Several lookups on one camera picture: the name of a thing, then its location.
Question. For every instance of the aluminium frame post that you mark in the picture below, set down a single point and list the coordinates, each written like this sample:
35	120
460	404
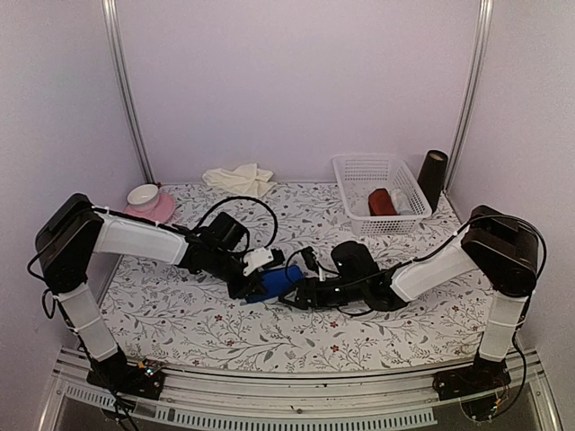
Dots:
480	45
111	21

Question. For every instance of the clear plastic item in basket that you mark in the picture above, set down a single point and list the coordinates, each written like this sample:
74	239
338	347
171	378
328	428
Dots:
401	203

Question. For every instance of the red-brown rolled towel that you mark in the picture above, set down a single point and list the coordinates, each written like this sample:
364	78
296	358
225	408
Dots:
380	203

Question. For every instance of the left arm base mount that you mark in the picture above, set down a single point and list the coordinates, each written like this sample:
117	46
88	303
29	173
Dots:
118	376

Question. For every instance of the white teacup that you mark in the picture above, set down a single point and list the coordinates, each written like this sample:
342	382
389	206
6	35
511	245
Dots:
144	197

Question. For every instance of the pink saucer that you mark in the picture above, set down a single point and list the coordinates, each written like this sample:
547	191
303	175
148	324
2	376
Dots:
159	209

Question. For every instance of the cream cloth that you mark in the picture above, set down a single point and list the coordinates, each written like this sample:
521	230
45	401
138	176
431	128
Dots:
246	180

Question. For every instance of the right aluminium frame post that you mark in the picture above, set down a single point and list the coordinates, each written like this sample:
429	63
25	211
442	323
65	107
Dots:
480	45

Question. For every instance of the left aluminium frame post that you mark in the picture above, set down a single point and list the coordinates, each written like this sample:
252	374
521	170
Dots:
111	21

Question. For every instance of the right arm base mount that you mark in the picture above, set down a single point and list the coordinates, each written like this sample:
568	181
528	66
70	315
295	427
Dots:
466	381

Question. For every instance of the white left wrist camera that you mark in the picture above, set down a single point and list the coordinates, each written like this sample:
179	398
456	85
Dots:
261	258

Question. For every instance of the blue microfibre towel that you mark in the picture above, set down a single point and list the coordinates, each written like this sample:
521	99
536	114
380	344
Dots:
277	282

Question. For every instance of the aluminium front rail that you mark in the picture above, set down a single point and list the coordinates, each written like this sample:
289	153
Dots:
196	398

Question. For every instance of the white perforated plastic basket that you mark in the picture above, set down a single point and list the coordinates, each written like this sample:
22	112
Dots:
358	175

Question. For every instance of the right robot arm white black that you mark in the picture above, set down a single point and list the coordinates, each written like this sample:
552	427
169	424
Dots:
508	250

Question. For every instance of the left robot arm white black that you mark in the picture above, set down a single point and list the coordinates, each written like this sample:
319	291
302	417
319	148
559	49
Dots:
79	229

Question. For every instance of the dark brown cylinder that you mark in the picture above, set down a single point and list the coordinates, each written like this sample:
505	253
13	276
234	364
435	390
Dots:
431	176

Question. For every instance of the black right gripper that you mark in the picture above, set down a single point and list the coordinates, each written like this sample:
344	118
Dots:
301	302

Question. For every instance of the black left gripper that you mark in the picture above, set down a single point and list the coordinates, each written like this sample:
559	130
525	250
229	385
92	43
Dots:
245	290

